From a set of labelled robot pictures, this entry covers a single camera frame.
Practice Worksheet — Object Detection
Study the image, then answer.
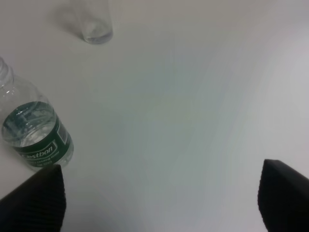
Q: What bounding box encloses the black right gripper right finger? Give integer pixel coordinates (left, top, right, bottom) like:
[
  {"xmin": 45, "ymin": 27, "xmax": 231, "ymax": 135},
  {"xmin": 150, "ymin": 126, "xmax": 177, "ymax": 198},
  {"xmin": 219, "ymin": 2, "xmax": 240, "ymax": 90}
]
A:
[{"xmin": 257, "ymin": 159, "xmax": 309, "ymax": 232}]

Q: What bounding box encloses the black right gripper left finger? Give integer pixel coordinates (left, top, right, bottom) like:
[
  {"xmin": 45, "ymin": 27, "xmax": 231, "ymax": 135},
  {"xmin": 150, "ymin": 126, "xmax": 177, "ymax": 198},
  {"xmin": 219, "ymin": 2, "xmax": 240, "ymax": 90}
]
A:
[{"xmin": 0, "ymin": 164, "xmax": 67, "ymax": 232}]

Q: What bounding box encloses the clear green-label water bottle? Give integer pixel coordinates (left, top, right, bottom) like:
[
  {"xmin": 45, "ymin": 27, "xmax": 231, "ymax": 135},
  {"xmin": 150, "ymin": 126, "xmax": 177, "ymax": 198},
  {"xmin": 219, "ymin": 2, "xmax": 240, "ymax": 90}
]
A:
[{"xmin": 0, "ymin": 59, "xmax": 74, "ymax": 170}]

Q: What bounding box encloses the tall clear drinking glass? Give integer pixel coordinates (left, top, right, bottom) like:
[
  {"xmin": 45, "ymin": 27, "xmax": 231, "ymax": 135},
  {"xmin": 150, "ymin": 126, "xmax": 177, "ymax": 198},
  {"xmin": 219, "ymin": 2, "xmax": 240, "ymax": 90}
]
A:
[{"xmin": 75, "ymin": 0, "xmax": 113, "ymax": 44}]

